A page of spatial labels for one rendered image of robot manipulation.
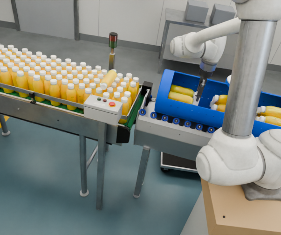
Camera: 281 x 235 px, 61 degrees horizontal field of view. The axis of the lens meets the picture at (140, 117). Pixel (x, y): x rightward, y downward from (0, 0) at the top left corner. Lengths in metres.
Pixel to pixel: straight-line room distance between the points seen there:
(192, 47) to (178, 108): 0.40
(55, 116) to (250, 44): 1.28
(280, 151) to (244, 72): 0.33
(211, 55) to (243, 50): 0.51
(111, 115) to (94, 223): 1.07
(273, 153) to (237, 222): 0.29
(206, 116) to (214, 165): 0.62
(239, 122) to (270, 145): 0.18
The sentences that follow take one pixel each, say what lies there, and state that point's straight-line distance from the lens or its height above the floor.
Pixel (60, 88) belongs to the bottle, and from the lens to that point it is 1.63.
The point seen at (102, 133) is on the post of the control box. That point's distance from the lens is 1.48.
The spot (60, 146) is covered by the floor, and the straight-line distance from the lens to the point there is 2.66.
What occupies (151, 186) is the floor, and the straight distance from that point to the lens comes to 2.35.
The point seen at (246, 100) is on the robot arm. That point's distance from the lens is 0.83.
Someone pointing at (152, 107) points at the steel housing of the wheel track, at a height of 0.93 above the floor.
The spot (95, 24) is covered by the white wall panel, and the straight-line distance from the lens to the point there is 4.94.
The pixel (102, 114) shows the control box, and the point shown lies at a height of 1.06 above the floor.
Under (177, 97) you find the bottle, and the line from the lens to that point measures 1.47.
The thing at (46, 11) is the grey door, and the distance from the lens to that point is 5.15.
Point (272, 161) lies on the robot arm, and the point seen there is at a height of 1.30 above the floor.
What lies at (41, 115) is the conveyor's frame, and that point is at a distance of 1.75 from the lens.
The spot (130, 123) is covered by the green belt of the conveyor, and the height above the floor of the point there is 0.89.
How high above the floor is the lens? 1.89
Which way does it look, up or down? 38 degrees down
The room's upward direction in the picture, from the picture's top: 9 degrees clockwise
